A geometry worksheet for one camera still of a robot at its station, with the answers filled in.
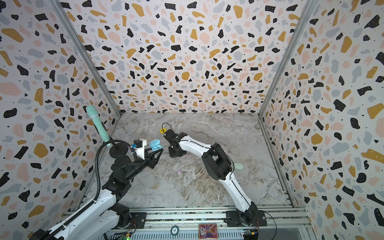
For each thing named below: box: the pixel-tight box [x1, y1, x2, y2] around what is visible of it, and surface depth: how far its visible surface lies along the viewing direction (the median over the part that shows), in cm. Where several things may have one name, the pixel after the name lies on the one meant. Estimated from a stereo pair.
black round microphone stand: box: [109, 136, 129, 159], surface depth 99 cm
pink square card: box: [198, 223, 218, 240], surface depth 71 cm
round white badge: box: [170, 224, 180, 236], surface depth 73 cm
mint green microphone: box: [85, 105, 112, 148], surface depth 78 cm
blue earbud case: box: [149, 139, 164, 152], surface depth 76 cm
